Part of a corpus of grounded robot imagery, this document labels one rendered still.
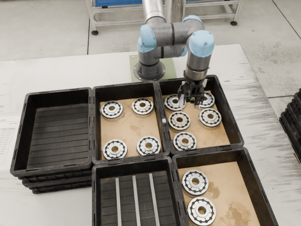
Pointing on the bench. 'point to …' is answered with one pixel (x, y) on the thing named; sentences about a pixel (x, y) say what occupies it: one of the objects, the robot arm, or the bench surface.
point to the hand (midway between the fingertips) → (188, 105)
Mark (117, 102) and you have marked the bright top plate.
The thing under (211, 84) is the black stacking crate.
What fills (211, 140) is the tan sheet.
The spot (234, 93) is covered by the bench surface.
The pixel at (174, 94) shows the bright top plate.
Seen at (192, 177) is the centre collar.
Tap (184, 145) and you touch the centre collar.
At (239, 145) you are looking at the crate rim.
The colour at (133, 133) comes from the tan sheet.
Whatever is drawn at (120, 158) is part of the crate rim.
